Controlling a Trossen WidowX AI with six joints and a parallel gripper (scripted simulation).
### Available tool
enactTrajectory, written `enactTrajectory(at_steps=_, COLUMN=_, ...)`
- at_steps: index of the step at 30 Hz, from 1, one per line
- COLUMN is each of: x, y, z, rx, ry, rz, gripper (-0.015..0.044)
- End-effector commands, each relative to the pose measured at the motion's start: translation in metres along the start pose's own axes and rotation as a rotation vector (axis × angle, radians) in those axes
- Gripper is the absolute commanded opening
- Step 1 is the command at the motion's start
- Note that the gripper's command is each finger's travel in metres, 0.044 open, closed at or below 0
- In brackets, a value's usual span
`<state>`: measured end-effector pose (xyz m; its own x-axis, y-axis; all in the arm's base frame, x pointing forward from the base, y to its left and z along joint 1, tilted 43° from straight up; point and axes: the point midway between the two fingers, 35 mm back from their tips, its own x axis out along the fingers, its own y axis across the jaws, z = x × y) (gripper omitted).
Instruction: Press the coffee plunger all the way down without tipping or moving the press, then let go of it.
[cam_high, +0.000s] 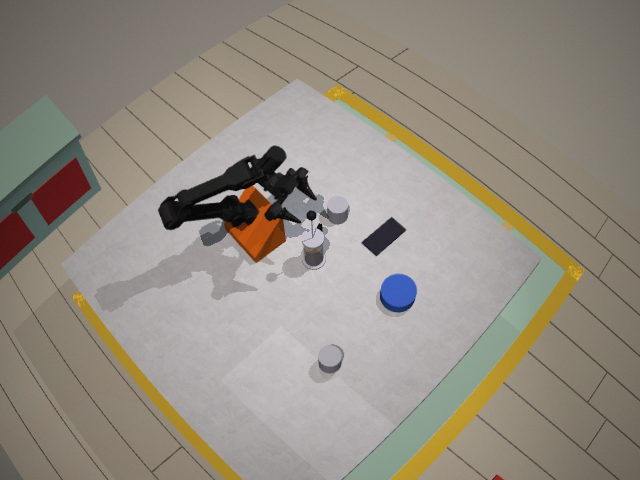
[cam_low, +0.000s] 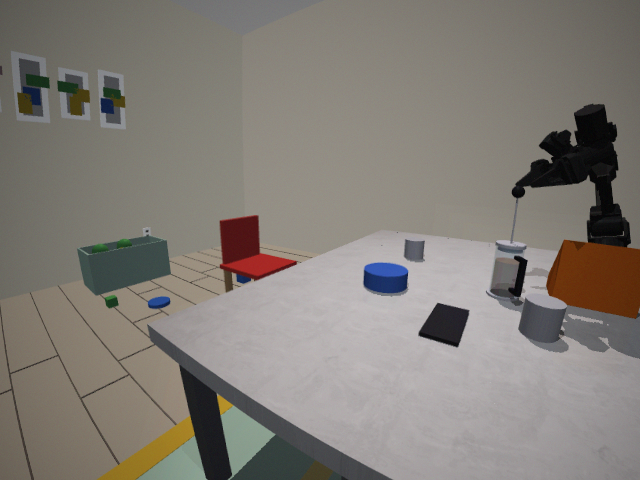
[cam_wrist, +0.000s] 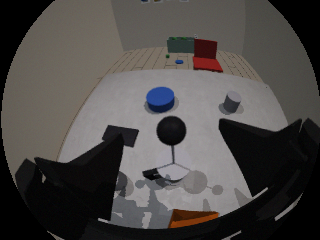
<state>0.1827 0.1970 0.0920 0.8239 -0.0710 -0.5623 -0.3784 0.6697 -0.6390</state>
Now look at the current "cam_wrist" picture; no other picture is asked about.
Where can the grey cylinder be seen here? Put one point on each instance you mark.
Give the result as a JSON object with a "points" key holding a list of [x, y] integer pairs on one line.
{"points": [[232, 101], [121, 181]]}

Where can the black flat rectangular pad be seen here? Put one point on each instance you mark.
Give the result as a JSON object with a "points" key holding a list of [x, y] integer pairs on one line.
{"points": [[129, 134]]}

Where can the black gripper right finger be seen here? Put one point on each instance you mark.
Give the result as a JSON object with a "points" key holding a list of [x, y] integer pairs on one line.
{"points": [[255, 150]]}

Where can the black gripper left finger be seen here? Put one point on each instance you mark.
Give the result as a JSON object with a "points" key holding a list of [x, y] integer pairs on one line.
{"points": [[91, 177]]}

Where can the blue short cylinder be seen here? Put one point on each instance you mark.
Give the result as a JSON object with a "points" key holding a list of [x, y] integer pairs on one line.
{"points": [[160, 100]]}

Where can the glass french press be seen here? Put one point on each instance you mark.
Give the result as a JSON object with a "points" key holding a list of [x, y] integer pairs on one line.
{"points": [[173, 164]]}

